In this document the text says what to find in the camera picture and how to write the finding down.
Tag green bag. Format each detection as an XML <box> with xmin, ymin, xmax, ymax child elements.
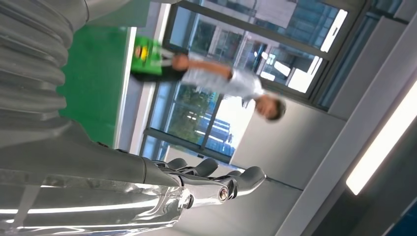
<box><xmin>130</xmin><ymin>35</ymin><xmax>164</xmax><ymax>76</ymax></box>

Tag person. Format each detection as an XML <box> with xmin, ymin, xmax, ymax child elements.
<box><xmin>131</xmin><ymin>53</ymin><xmax>287</xmax><ymax>123</ymax></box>

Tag dark framed window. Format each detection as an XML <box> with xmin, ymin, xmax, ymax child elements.
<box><xmin>139</xmin><ymin>0</ymin><xmax>374</xmax><ymax>164</ymax></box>

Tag long ceiling light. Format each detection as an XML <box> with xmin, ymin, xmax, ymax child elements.
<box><xmin>345</xmin><ymin>81</ymin><xmax>417</xmax><ymax>196</ymax></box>

